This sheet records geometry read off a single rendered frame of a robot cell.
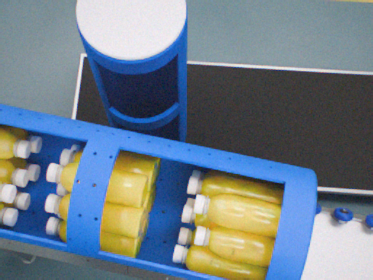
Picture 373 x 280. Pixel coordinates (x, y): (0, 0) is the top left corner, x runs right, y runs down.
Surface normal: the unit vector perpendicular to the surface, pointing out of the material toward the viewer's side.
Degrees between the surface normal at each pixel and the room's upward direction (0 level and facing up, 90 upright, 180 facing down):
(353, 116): 0
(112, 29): 0
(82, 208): 28
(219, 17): 0
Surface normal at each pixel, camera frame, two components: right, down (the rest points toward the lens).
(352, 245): 0.00, -0.30
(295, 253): -0.10, 0.14
